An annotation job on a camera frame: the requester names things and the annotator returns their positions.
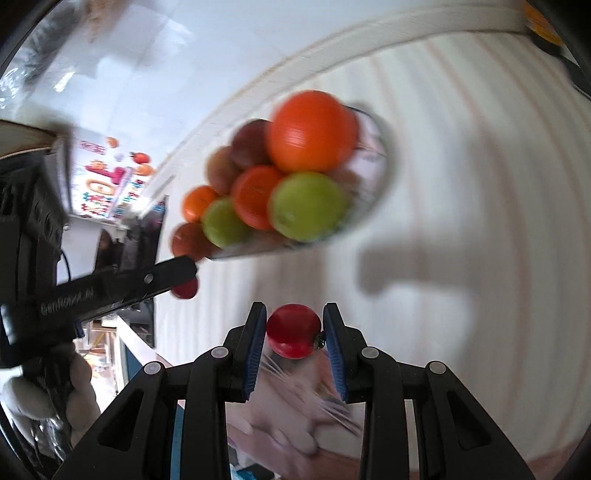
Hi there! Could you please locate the dark red round fruit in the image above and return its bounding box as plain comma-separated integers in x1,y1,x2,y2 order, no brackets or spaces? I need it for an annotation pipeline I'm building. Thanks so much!
171,222,218,260

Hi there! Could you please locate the small orange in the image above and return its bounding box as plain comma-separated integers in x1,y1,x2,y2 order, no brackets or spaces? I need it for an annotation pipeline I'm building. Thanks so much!
181,185,220,223
231,165,284,230

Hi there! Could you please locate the blue kitchen cabinet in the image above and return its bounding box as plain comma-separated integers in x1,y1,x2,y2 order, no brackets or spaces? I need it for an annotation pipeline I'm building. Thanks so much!
117,335,160,386

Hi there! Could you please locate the dark sauce bottle yellow label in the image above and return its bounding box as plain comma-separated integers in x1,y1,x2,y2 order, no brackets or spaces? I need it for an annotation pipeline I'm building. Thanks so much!
524,0,571,51

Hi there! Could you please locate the floral oval ceramic plate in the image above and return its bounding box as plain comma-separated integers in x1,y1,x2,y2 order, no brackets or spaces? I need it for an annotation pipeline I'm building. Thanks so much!
198,104,398,264

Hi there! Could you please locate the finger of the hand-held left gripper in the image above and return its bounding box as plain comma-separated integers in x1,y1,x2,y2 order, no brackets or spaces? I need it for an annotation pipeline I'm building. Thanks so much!
108,255,200,310

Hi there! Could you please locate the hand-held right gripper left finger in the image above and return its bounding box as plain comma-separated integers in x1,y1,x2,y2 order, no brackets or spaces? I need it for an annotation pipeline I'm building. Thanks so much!
53,302,269,480

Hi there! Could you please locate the red cherry tomato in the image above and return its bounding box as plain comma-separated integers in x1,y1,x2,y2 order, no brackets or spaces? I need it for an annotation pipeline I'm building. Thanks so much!
170,274,200,301
266,304,322,361

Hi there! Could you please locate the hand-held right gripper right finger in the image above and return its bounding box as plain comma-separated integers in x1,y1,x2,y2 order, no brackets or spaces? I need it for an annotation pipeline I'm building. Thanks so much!
322,302,536,480

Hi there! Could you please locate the striped cat print table mat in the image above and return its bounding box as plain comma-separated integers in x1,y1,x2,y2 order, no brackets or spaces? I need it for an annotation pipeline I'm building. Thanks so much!
152,32,591,480

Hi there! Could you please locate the red green apple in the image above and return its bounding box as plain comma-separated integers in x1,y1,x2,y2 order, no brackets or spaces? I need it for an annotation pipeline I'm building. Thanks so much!
229,119,273,171
205,145,243,195

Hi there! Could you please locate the black range hood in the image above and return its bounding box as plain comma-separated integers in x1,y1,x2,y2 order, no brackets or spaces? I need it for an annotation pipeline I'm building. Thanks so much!
0,117,75,160

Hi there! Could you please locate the colourful wall sticker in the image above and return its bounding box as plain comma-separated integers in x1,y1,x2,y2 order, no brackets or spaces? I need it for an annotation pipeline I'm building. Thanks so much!
74,136,158,222

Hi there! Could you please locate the large orange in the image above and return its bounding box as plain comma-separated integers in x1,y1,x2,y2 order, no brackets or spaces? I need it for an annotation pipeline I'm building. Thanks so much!
267,90,360,174

